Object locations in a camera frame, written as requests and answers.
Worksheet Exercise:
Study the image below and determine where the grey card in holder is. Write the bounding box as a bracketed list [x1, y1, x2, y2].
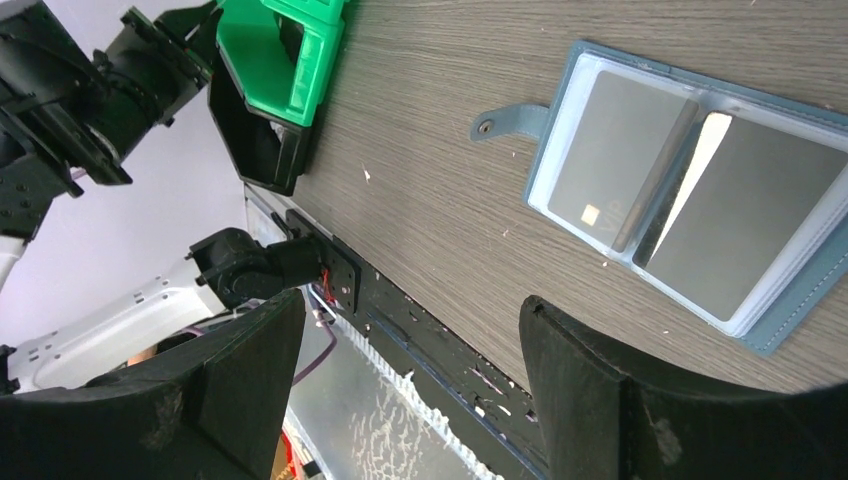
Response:
[547, 71, 699, 252]

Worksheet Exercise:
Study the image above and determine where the black plastic bin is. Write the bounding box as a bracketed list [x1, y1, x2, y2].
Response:
[208, 53, 312, 197]

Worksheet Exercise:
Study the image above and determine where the green plastic bin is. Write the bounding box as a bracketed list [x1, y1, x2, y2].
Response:
[216, 0, 347, 127]

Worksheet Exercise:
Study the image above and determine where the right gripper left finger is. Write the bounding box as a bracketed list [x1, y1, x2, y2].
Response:
[1, 289, 306, 479]

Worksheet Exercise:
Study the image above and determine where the aluminium front rail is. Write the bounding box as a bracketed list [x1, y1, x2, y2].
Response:
[241, 185, 505, 480]

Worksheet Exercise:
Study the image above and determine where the blue card holder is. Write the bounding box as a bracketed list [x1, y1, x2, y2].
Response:
[469, 40, 847, 356]

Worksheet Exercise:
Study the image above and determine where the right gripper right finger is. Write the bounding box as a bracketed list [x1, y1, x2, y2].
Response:
[519, 295, 847, 479]

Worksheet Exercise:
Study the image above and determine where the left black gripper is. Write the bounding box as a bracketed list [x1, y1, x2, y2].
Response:
[1, 1, 222, 241]

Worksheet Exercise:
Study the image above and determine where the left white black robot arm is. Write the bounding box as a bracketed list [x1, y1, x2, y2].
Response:
[1, 1, 323, 395]

